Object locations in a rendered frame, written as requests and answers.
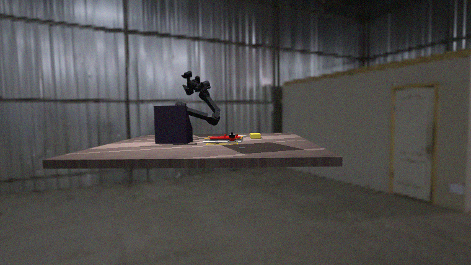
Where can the yellow rectangular block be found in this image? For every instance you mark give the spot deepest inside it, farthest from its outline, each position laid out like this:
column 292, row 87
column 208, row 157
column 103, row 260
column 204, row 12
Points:
column 255, row 135

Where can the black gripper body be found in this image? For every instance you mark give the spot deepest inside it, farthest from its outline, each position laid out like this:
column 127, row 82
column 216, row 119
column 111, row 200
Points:
column 190, row 83

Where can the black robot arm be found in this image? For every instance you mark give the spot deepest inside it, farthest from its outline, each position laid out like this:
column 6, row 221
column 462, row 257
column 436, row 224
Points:
column 211, row 118

